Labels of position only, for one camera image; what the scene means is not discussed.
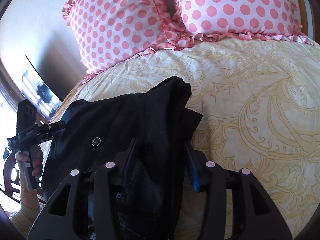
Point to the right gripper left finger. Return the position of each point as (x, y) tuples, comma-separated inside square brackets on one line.
[(64, 215)]

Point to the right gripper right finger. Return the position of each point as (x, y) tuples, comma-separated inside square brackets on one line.
[(255, 215)]

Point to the black pants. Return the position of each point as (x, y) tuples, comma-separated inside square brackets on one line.
[(95, 132)]

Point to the person left forearm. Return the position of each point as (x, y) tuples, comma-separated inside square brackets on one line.
[(24, 218)]

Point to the person left hand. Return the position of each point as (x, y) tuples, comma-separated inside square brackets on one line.
[(25, 166)]

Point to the dark wooden chair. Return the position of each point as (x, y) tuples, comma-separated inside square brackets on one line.
[(10, 184)]

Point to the yellow patterned bedspread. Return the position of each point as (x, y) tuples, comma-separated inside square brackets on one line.
[(260, 107)]

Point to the left polka dot pillow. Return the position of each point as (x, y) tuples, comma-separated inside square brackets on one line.
[(112, 31)]

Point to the polka dot pillow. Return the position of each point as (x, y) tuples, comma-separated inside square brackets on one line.
[(112, 31), (213, 20)]

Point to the right polka dot pillow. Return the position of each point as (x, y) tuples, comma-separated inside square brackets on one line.
[(213, 20)]

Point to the wooden door frame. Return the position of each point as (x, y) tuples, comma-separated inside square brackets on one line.
[(306, 18)]

